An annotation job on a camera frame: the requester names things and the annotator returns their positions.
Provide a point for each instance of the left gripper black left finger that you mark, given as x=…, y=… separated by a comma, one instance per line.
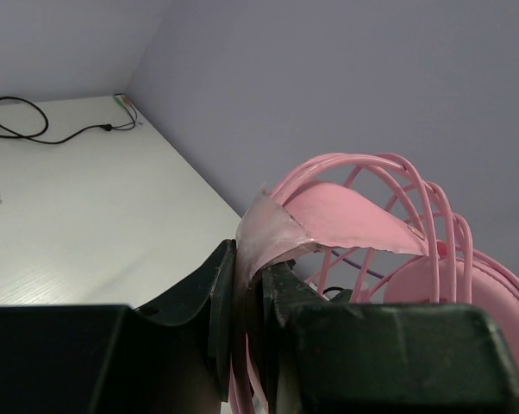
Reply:
x=170, y=355

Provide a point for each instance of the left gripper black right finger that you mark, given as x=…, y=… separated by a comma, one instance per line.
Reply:
x=333, y=357

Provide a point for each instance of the pink over-ear headphones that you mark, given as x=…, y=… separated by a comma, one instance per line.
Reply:
x=359, y=229

